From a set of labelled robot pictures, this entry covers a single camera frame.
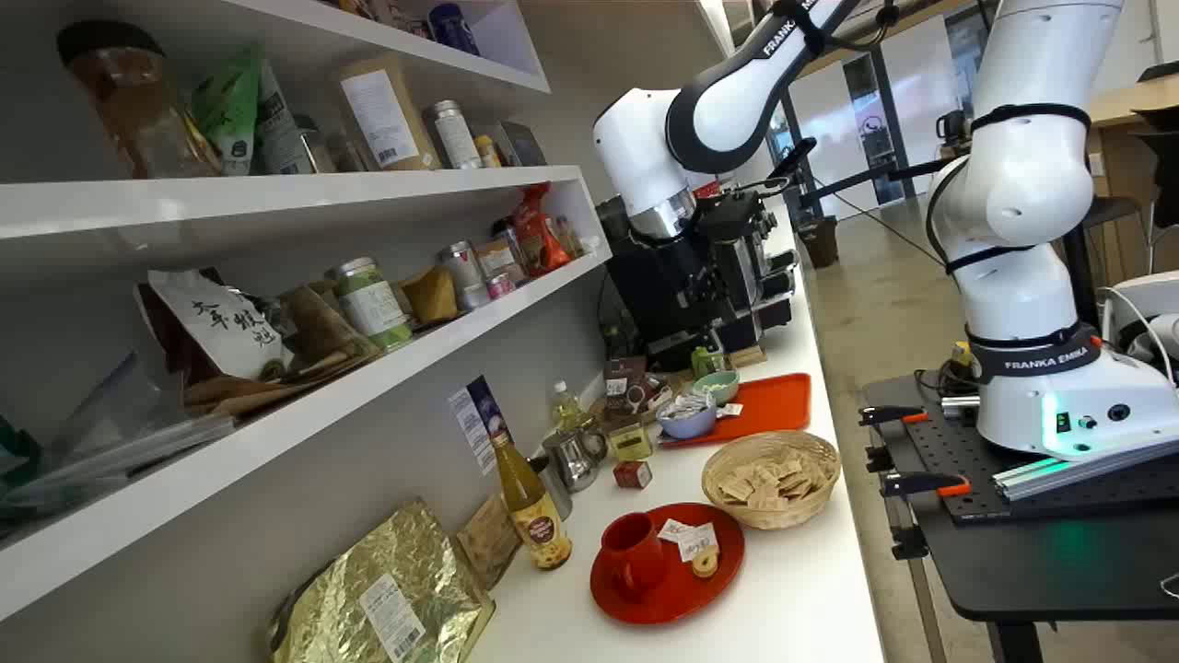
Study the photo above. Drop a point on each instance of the amber glass jar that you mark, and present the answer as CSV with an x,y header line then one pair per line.
x,y
132,98

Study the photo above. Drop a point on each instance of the blue bowl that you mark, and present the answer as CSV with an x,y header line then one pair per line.
x,y
687,419

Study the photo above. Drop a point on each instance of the green lid jar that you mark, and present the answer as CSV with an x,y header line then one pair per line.
x,y
371,303

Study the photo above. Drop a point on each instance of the amber sauce bottle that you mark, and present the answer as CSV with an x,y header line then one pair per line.
x,y
528,502

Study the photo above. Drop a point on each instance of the orange tray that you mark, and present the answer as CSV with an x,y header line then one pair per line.
x,y
780,402

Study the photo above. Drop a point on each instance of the white label box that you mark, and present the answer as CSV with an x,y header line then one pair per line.
x,y
383,114

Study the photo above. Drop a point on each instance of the green snack bag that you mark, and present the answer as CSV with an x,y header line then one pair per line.
x,y
249,121

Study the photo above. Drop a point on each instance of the wicker basket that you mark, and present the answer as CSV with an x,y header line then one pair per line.
x,y
772,479

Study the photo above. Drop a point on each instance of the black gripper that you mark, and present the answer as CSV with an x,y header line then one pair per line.
x,y
708,284

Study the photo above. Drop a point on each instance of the red plate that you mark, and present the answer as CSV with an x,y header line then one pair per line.
x,y
684,592

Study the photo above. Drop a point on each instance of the white plastic bottle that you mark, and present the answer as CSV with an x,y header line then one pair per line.
x,y
455,134

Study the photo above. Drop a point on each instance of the orange snack packet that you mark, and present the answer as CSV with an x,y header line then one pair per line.
x,y
540,240

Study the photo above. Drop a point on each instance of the clear oil bottle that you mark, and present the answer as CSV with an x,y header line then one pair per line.
x,y
565,410

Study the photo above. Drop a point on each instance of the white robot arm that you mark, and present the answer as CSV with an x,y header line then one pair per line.
x,y
993,220

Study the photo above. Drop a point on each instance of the blue white card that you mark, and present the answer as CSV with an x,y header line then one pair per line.
x,y
481,421

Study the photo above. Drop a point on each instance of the white printed paper bag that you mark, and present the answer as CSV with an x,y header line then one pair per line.
x,y
221,322

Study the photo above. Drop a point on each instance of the red cup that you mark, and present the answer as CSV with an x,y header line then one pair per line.
x,y
632,558

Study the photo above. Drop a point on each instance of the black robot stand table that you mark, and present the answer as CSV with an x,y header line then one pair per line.
x,y
1101,549

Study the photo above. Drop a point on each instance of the gold foil bag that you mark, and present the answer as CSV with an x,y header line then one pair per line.
x,y
400,596

